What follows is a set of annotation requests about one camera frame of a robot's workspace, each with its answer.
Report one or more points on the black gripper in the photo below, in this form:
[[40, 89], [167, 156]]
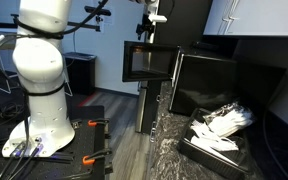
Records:
[[148, 25]]

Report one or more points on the black microwave door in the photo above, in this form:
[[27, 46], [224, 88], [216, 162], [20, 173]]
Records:
[[147, 61]]

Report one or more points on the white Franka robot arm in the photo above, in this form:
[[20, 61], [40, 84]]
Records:
[[40, 66]]

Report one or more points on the silver vertical pole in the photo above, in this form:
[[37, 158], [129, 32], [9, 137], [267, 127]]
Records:
[[151, 36]]

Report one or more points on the black cabinet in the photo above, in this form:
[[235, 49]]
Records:
[[80, 73]]

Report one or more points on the white lower cabinets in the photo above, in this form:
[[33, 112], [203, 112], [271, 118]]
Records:
[[149, 110]]

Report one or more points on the white cabinets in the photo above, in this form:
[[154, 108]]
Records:
[[149, 110], [264, 16]]

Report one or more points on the red floor tape strip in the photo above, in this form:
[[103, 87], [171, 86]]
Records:
[[87, 100]]

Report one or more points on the orange tipped black clamp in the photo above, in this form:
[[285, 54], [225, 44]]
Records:
[[97, 122], [95, 156]]

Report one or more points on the white upper cabinets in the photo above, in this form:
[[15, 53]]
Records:
[[264, 16]]

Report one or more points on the bag of white plastic cutlery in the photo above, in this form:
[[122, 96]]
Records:
[[232, 120], [210, 138]]

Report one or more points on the black breadboard robot table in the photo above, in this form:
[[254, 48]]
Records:
[[84, 143]]

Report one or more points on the black plastic tray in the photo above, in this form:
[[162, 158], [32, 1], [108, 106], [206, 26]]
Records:
[[204, 156]]

